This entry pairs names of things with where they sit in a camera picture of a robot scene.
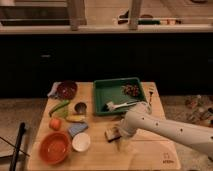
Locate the orange toy fruit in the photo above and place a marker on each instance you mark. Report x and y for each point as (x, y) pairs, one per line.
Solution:
(55, 124)

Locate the small white bowl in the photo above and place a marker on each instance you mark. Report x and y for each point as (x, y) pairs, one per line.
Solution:
(81, 142)

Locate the black tripod leg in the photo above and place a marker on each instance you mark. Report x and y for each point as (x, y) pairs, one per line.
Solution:
(16, 150)

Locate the white handled brush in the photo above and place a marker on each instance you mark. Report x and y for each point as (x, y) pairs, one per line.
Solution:
(111, 106)

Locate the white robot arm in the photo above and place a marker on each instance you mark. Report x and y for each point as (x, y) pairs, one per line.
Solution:
(197, 137)

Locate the green toy pepper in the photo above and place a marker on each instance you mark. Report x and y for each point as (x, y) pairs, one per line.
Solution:
(60, 105)

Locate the dark red berry cluster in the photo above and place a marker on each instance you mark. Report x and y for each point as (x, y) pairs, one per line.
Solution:
(131, 90)

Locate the green plastic tray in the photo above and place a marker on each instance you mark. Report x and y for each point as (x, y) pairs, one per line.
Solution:
(108, 90)

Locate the yellow toy corn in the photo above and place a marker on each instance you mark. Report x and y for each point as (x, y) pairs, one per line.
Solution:
(75, 118)

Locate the grey cloth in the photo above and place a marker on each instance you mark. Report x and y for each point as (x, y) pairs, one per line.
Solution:
(53, 91)

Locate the orange-red plastic bowl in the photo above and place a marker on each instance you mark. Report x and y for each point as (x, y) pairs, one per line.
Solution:
(54, 147)

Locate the wooden board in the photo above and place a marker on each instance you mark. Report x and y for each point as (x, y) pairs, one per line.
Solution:
(145, 151)

